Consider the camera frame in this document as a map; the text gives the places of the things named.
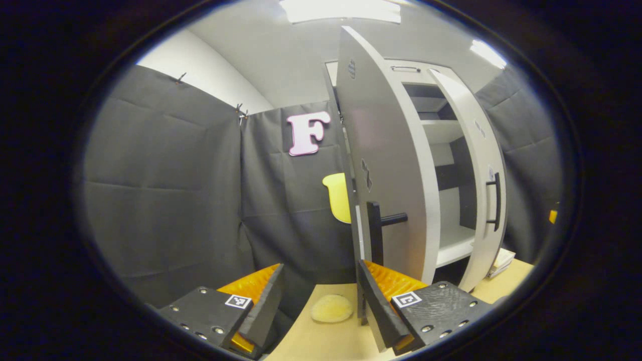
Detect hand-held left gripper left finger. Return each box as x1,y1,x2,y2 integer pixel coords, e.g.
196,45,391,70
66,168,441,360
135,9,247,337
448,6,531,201
156,263,285,357

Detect white cabinet drawer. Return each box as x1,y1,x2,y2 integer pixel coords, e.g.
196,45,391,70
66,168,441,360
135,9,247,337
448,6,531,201
384,59,454,83

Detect large ceiling light panel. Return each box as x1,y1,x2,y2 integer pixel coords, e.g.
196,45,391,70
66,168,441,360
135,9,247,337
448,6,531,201
279,0,402,24

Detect pale round coaster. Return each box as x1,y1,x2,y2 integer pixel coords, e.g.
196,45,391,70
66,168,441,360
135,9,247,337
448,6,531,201
310,294,354,323

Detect white and grey cabinet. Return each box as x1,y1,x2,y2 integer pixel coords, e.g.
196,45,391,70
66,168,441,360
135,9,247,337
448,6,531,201
324,59,477,286

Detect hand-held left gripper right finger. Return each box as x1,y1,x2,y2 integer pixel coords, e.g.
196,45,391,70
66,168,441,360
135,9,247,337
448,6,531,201
357,259,495,356

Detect black backdrop cloth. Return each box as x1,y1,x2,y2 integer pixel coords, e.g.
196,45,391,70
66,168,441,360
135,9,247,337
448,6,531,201
80,64,562,351

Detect white cabinet door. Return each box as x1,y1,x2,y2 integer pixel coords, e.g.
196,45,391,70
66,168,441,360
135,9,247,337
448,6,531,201
335,26,442,324
427,69,507,292

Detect small ceiling light panel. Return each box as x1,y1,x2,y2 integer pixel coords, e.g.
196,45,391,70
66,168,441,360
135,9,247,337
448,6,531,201
470,39,507,70

